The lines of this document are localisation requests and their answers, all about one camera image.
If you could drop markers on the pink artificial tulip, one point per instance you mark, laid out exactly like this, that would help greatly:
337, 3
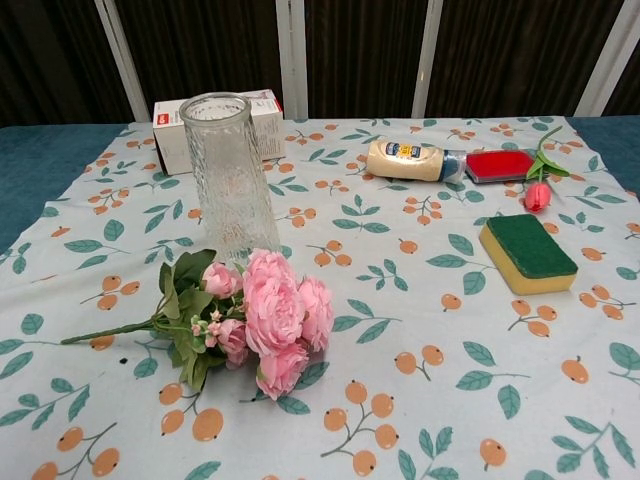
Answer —
536, 197

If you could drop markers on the mayonnaise squeeze bottle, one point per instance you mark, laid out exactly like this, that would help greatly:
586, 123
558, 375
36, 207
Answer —
405, 160

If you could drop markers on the pink artificial peony bouquet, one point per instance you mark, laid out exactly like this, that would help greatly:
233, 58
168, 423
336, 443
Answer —
275, 305

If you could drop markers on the white cardboard product box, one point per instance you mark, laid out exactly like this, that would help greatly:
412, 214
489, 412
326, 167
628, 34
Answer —
170, 142

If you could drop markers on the white screen frame post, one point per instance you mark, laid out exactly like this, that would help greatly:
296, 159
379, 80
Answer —
605, 55
427, 60
122, 55
295, 60

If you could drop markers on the clear textured glass vase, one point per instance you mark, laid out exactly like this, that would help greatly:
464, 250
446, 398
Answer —
230, 190

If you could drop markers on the red ink pad case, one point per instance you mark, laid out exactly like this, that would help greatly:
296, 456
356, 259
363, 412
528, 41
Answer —
500, 164

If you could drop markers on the teal table cover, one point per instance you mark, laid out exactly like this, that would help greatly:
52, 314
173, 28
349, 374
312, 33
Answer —
40, 165

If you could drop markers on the green and yellow sponge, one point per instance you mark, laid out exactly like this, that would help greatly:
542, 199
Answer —
530, 245

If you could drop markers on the fruit and leaf print tablecloth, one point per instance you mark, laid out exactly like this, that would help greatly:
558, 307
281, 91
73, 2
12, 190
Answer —
380, 340

